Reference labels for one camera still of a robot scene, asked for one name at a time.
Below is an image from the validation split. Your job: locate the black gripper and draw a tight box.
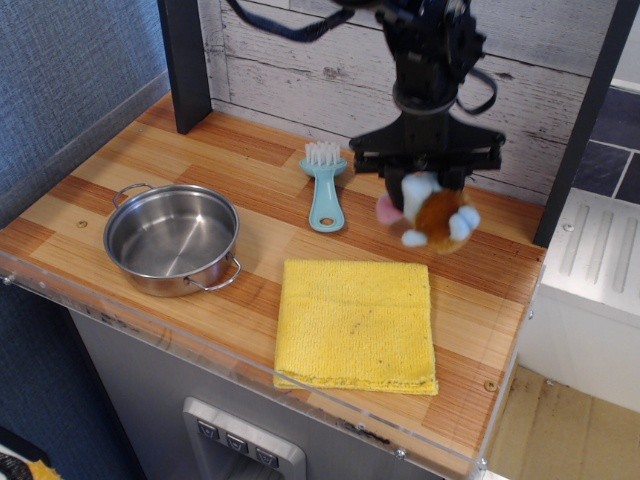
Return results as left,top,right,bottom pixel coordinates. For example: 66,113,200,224
349,113,506,210

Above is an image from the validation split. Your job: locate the blue and brown plush toy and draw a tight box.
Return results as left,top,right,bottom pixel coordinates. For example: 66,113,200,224
376,173,481,254

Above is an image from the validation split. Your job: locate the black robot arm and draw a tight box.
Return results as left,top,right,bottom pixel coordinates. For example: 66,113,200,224
349,1,505,209

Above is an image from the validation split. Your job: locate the yellow folded towel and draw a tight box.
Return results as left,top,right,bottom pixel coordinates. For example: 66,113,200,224
273,259,439,396

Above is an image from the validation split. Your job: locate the grey toy fridge cabinet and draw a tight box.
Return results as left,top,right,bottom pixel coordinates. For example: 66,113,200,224
72,312,478,479

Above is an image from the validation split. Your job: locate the light blue dish brush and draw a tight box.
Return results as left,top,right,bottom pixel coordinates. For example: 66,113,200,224
299,142,348,233

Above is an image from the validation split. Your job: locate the white ridged side counter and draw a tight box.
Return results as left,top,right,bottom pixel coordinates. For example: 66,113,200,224
518,189,639,410

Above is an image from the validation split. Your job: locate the stainless steel pot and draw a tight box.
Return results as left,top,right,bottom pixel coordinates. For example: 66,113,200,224
103,183,243,297

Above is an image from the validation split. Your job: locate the silver dispenser button panel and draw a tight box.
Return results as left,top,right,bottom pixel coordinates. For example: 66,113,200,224
182,397,307,479

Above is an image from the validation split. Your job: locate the clear acrylic edge guard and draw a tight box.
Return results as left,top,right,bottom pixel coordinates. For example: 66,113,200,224
1,243,543,479

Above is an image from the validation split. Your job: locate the yellow black object corner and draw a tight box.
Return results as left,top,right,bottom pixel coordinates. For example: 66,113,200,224
1,445,62,480

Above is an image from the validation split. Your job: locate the black right shelf post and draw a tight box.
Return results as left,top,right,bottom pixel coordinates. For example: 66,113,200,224
533,0,639,248

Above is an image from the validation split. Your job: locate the black shelf post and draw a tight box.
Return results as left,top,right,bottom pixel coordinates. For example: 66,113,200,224
157,0,212,134
533,0,639,248

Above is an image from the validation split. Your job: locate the black left shelf post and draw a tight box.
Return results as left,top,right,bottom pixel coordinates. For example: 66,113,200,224
157,0,212,134

